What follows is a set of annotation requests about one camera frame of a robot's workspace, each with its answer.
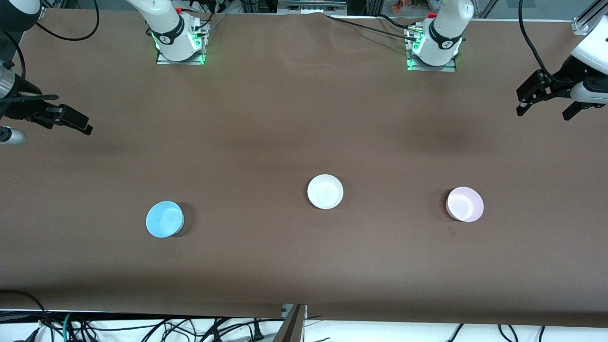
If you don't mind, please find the pink bowl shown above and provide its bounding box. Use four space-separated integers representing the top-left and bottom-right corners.
446 187 485 223

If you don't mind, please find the blue bowl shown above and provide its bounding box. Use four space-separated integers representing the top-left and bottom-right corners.
146 201 185 238

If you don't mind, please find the white bowl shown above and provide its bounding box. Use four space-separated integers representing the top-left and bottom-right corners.
307 174 344 210

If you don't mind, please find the brown table mat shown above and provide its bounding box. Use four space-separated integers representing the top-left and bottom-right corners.
0 9 608 328

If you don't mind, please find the grey metal equipment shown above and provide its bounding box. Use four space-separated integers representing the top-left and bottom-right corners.
277 0 348 15

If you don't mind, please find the aluminium frame profile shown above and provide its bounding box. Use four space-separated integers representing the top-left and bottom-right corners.
571 0 608 35

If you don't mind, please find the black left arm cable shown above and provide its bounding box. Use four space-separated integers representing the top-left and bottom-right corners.
519 0 559 82

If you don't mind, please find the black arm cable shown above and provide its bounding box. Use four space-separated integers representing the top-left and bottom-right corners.
519 0 559 82
0 0 100 80

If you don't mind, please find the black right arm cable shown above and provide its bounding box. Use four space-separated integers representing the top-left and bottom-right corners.
0 0 100 80

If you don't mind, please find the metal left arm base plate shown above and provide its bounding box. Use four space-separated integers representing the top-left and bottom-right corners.
405 24 457 73

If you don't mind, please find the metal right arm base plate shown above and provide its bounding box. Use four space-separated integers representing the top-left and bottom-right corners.
156 19 210 66

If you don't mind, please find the long black table cable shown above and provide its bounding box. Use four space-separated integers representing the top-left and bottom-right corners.
327 14 419 38

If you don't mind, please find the black cable with plug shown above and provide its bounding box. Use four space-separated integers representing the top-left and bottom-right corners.
199 317 285 342

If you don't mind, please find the metal post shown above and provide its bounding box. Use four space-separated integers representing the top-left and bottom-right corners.
273 304 308 342

